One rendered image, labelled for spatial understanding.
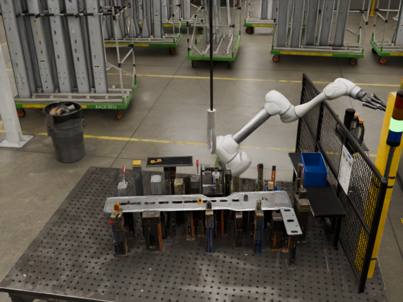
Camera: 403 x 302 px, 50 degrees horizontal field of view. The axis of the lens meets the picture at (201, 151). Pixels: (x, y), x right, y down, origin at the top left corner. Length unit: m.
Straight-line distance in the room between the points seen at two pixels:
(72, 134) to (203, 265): 3.18
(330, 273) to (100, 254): 1.64
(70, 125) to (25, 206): 1.15
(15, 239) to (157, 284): 2.18
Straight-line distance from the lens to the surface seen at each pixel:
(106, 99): 7.12
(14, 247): 4.79
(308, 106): 3.57
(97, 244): 3.44
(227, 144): 3.70
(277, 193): 3.36
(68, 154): 5.94
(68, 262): 3.36
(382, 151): 2.71
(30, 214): 5.19
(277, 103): 3.60
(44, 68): 7.59
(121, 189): 3.37
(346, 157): 3.15
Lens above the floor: 2.88
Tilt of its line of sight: 29 degrees down
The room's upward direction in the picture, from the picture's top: 1 degrees counter-clockwise
